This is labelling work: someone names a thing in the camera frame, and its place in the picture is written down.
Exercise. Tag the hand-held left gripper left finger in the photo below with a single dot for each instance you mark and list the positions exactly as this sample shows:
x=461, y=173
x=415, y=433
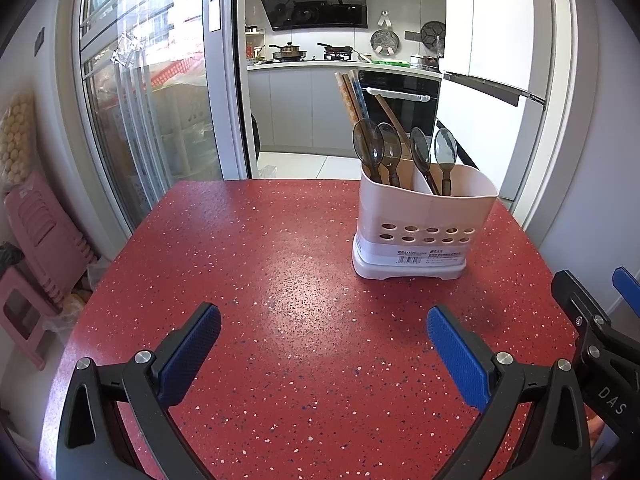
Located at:
x=192, y=350

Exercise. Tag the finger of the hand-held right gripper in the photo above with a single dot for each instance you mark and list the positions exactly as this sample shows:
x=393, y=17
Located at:
x=575, y=295
x=629, y=290

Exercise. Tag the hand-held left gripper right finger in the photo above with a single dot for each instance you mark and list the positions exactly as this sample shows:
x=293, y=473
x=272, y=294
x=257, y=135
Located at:
x=457, y=355

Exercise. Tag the beige plastic utensil holder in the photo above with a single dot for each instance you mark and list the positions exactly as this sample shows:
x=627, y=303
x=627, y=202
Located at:
x=425, y=210

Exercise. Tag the steel spoon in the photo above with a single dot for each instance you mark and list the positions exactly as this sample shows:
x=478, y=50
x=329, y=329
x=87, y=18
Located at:
x=444, y=147

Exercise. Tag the dark translucent plastic spoon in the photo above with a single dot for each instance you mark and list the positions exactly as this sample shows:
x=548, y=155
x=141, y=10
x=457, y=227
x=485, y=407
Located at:
x=420, y=147
x=390, y=145
x=364, y=140

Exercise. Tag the blue patterned chopstick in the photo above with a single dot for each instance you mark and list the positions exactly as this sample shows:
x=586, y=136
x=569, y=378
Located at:
x=359, y=97

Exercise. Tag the patterned chopsticks with blue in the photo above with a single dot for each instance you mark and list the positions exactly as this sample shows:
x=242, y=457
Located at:
x=347, y=100

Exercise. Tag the clear plastic bag by stools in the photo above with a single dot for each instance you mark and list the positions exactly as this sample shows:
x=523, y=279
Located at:
x=75, y=305

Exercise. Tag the stack of pink stools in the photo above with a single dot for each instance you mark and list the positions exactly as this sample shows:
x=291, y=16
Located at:
x=40, y=240

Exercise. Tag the clear plastic bags on floor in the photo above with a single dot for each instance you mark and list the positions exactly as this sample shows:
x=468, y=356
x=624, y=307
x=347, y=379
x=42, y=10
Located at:
x=267, y=172

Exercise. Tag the white refrigerator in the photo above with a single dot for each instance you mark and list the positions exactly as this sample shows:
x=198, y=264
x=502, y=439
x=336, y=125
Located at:
x=480, y=125

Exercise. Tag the dark grey plastic bag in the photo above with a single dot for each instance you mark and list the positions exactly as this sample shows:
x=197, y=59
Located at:
x=10, y=256

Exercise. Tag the sliding glass door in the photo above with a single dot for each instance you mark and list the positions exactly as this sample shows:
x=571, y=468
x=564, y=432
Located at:
x=150, y=135

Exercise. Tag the black built-in oven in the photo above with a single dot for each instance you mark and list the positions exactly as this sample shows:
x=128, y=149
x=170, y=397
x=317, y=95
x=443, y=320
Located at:
x=420, y=110

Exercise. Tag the grey kitchen base cabinets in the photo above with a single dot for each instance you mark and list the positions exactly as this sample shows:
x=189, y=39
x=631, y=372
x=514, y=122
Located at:
x=300, y=110

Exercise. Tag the bag of yellow balls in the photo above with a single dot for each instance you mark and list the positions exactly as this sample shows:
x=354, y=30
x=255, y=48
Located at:
x=15, y=140

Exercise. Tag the green board on counter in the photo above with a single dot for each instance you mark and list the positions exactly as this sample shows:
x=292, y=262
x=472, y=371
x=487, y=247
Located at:
x=392, y=62

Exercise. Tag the black round trivet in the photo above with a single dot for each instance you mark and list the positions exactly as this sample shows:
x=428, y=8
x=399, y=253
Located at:
x=432, y=34

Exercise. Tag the spice rack with bottles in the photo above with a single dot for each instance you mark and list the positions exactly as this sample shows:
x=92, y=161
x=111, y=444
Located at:
x=255, y=45

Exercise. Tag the lidded frying pan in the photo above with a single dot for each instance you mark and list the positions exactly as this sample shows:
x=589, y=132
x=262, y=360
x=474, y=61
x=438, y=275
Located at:
x=290, y=52

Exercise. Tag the round metal steamer rack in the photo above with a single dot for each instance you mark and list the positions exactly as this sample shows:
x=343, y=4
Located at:
x=385, y=42

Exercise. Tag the gas stove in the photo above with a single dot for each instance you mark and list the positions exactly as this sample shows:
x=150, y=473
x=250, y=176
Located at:
x=337, y=58

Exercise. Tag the black wok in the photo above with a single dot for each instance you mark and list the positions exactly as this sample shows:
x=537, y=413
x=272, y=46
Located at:
x=340, y=50

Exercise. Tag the black range hood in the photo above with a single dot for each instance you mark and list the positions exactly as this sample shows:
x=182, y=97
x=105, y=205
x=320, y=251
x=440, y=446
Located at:
x=315, y=7

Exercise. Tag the dark wall switch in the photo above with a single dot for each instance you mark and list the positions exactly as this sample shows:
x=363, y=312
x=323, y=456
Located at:
x=40, y=42

